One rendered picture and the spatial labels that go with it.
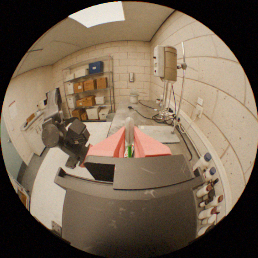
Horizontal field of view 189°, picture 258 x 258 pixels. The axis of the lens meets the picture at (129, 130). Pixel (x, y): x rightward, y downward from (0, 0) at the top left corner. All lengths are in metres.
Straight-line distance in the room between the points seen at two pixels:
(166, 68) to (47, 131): 0.54
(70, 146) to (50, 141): 0.07
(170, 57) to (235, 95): 0.41
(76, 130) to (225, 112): 0.65
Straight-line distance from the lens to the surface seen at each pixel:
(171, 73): 0.50
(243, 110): 0.53
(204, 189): 0.47
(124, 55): 2.60
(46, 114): 0.34
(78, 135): 0.22
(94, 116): 2.59
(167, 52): 0.53
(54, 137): 0.23
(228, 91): 0.58
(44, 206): 0.63
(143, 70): 2.55
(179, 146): 0.64
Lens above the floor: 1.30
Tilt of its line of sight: 36 degrees down
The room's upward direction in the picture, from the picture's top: straight up
